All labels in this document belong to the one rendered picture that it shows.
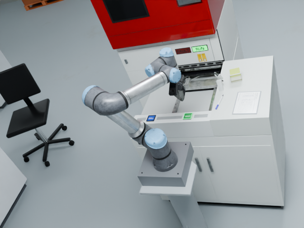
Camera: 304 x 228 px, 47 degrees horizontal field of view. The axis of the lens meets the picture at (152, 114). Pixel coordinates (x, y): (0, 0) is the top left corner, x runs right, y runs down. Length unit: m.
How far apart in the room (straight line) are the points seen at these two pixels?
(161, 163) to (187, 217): 0.53
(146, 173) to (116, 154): 1.65
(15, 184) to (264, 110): 2.66
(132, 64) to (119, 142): 1.21
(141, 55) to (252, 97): 0.98
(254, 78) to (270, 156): 0.51
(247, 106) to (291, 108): 1.43
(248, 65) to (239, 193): 0.93
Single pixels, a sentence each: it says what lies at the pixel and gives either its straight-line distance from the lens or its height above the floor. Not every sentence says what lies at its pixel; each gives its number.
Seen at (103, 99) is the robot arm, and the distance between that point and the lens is 1.69.
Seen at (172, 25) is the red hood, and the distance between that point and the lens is 2.52.
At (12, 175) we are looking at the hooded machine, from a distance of 3.88.
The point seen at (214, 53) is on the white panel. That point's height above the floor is 1.04.
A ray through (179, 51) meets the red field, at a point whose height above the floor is 1.10.
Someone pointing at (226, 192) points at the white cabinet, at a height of 0.22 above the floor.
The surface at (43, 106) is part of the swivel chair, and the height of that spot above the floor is 0.51.
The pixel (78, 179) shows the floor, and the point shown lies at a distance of 3.72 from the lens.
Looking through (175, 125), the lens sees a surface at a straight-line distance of 2.29.
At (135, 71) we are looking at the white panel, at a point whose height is 0.97.
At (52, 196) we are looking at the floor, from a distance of 3.76.
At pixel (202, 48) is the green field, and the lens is 2.62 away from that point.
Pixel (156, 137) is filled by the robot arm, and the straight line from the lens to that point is 1.94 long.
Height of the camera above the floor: 2.40
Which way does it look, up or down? 37 degrees down
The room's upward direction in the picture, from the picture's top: 24 degrees counter-clockwise
